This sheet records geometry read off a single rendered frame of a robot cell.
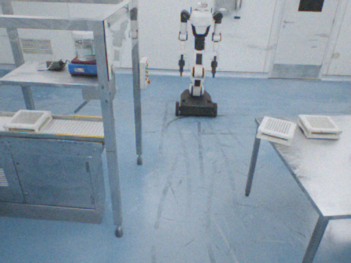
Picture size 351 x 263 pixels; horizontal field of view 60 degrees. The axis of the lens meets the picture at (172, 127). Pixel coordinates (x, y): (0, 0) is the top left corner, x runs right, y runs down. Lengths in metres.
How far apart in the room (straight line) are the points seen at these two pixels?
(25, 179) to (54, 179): 0.23
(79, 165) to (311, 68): 4.87
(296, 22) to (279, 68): 0.85
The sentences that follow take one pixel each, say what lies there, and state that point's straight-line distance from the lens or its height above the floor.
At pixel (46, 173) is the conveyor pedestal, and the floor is 0.52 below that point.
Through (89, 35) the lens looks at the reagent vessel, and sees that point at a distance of 1.97.
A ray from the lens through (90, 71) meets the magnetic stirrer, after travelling 1.99.
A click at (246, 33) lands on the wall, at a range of 5.73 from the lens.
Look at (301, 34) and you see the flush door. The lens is 5.98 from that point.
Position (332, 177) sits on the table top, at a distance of 2.13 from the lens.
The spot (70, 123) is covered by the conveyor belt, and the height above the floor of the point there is 0.88.
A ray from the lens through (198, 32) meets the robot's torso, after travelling 4.07.
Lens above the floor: 2.01
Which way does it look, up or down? 30 degrees down
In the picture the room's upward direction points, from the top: 1 degrees clockwise
